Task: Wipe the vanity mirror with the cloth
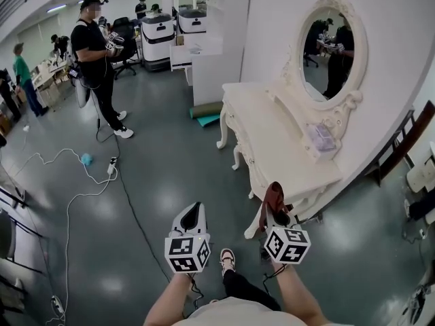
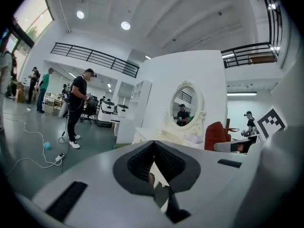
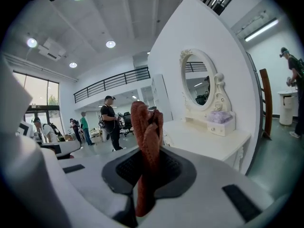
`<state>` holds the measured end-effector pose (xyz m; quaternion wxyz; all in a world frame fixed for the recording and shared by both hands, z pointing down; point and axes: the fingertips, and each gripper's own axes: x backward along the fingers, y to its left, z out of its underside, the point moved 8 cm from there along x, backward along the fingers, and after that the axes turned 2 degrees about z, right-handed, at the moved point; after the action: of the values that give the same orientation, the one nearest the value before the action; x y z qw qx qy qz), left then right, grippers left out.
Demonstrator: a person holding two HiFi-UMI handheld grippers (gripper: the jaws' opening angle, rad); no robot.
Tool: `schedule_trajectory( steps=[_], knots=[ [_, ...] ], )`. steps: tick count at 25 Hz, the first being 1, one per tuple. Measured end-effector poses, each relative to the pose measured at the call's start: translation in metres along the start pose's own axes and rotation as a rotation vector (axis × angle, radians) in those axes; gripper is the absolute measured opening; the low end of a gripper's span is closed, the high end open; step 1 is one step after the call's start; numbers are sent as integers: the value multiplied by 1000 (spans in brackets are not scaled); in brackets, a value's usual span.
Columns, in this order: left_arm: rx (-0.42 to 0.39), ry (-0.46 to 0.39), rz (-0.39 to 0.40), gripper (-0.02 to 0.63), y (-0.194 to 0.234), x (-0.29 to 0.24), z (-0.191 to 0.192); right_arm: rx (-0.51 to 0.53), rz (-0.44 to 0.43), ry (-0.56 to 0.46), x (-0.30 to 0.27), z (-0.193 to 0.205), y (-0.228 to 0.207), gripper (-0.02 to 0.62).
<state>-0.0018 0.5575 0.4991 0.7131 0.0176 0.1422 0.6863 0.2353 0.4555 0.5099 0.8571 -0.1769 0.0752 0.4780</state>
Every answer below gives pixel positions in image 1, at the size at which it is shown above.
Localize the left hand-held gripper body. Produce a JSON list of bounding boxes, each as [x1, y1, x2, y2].
[[164, 227, 212, 274]]

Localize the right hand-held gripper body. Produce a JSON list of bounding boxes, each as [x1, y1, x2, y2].
[[263, 225, 312, 266]]

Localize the red cloth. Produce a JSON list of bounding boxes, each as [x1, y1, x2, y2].
[[257, 181, 294, 233]]

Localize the ornate white oval mirror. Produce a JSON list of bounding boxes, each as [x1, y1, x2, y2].
[[280, 0, 370, 148]]

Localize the person's left forearm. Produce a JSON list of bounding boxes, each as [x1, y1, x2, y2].
[[144, 270, 195, 326]]

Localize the person's right forearm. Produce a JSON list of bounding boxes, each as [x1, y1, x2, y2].
[[271, 262, 332, 326]]

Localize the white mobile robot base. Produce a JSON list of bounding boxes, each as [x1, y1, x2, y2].
[[141, 12, 177, 73], [177, 8, 207, 35]]

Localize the white dressing table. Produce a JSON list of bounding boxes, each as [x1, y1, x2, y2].
[[216, 81, 344, 240]]

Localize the person's right shoe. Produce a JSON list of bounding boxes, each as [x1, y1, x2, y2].
[[220, 248, 237, 277]]

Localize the person's right leg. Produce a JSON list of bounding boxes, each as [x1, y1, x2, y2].
[[222, 269, 282, 312]]

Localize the person's white shirt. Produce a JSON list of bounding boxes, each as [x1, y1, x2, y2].
[[186, 296, 344, 326]]

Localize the purple wipes packet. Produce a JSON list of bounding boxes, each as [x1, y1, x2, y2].
[[304, 123, 337, 153]]

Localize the teal rolled mat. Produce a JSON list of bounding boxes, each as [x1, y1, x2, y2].
[[196, 113, 222, 128]]

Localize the olive rolled mat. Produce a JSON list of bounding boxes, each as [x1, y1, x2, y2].
[[188, 101, 224, 120]]

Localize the white plastic chair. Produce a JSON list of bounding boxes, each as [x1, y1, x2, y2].
[[406, 141, 435, 194]]

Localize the brown wooden support beam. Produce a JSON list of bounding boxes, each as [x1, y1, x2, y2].
[[377, 99, 435, 183]]

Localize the cluttered work table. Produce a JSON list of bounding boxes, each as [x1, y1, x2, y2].
[[30, 54, 79, 111]]

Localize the black office chair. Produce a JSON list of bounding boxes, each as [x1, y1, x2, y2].
[[110, 16, 142, 81]]

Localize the black floor cable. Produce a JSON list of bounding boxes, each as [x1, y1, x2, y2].
[[95, 113, 173, 283]]

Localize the white floor cable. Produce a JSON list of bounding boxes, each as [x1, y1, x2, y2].
[[13, 147, 119, 326]]

